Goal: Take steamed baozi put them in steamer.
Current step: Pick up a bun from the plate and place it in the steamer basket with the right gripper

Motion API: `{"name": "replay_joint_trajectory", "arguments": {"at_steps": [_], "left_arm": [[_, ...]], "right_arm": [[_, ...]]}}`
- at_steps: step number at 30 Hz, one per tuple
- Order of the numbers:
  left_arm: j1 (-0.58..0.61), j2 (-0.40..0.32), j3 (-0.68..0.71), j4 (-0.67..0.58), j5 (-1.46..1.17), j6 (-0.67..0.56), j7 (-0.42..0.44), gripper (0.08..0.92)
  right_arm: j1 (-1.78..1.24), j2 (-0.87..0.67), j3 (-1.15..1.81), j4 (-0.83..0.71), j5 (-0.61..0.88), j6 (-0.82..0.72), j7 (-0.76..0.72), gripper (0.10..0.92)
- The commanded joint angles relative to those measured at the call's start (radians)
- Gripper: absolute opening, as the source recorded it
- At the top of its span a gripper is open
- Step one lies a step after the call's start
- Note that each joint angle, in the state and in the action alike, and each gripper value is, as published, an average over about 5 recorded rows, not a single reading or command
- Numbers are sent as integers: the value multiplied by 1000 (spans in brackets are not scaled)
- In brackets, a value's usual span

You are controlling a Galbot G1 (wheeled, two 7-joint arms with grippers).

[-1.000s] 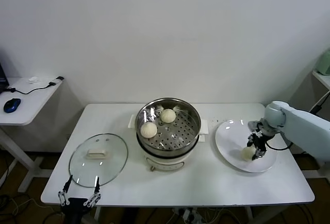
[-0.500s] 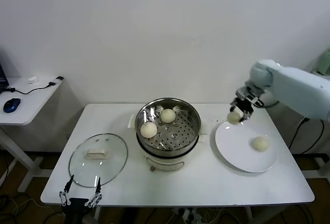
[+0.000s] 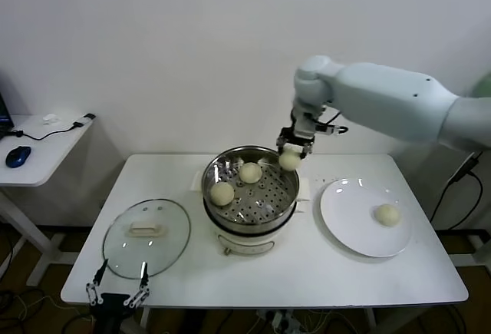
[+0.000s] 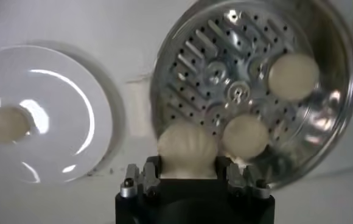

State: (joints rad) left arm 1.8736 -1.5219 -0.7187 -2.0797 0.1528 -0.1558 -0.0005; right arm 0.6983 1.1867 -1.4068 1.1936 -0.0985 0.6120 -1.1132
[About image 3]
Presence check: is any blue computer mouse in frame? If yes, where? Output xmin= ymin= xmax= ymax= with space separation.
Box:
xmin=5 ymin=145 xmax=31 ymax=169

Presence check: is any white round plate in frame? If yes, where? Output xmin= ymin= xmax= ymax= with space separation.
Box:
xmin=320 ymin=178 xmax=415 ymax=259

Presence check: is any stainless steel steamer basket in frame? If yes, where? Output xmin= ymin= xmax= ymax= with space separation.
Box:
xmin=202 ymin=145 xmax=300 ymax=227

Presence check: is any cream electric cooker base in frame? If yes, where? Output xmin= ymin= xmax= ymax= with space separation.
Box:
xmin=190 ymin=170 xmax=311 ymax=256

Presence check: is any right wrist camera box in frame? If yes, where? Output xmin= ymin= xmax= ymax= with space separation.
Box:
xmin=313 ymin=121 xmax=344 ymax=138

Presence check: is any glass pot lid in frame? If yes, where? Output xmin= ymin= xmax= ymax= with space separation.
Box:
xmin=102 ymin=198 xmax=192 ymax=280

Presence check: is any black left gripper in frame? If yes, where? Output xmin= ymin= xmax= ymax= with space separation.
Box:
xmin=84 ymin=259 xmax=151 ymax=334

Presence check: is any pale green appliance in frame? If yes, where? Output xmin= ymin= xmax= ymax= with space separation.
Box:
xmin=470 ymin=68 xmax=491 ymax=99

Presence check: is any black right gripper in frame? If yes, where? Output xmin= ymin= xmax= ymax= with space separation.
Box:
xmin=275 ymin=107 xmax=318 ymax=161

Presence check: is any white steamed baozi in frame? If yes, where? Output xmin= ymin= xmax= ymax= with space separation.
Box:
xmin=209 ymin=182 xmax=235 ymax=207
xmin=278 ymin=148 xmax=303 ymax=171
xmin=374 ymin=203 xmax=402 ymax=228
xmin=238 ymin=161 xmax=263 ymax=184

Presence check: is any black cable with connector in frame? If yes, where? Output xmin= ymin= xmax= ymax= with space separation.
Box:
xmin=10 ymin=113 xmax=96 ymax=142

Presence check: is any black wall power cable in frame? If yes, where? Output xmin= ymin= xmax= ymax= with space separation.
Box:
xmin=428 ymin=151 xmax=484 ymax=223

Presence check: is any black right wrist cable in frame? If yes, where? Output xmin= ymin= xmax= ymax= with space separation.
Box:
xmin=320 ymin=110 xmax=349 ymax=135

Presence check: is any white power strip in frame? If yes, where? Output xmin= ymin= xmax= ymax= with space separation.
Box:
xmin=255 ymin=309 xmax=304 ymax=334

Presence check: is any white side table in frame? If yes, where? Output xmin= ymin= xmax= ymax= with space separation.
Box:
xmin=0 ymin=114 xmax=97 ymax=287

